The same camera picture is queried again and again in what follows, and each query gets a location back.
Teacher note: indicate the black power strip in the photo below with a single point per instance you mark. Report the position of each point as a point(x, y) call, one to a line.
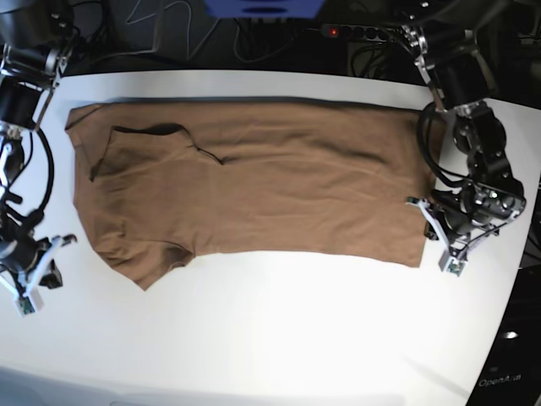
point(355, 33)

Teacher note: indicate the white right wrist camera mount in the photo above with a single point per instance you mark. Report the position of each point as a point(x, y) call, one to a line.
point(25, 288)

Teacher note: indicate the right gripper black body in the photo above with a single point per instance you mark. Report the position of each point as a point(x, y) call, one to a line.
point(21, 256)

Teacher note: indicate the tan brown T-shirt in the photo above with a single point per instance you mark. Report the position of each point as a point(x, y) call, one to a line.
point(159, 184)

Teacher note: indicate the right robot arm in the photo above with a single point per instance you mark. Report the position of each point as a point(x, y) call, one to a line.
point(38, 40)

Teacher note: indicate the blue box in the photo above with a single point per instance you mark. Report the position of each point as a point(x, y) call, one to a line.
point(251, 9)

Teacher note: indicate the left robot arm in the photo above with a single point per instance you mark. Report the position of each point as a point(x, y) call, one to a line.
point(460, 81)

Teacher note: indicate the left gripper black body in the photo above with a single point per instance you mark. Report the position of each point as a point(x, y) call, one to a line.
point(468, 210)

